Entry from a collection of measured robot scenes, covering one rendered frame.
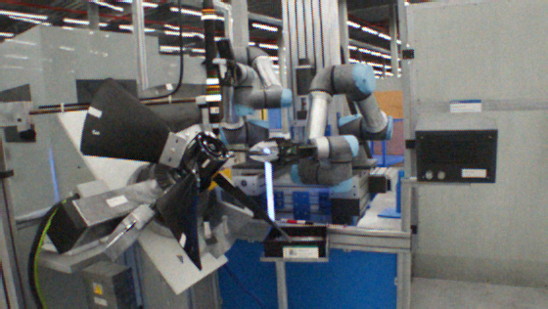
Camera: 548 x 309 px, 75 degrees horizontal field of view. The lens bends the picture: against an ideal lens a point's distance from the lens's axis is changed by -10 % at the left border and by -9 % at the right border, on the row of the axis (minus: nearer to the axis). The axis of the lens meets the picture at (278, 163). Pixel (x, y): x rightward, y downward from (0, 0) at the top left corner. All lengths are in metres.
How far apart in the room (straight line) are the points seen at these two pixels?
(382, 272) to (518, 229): 1.61
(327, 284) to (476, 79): 1.77
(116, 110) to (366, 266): 1.04
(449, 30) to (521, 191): 1.17
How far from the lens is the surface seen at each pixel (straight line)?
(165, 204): 0.88
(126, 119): 1.07
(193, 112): 1.28
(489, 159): 1.36
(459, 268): 3.06
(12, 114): 1.35
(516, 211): 2.95
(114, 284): 1.33
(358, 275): 1.57
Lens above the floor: 1.32
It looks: 8 degrees down
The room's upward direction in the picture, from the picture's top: 3 degrees counter-clockwise
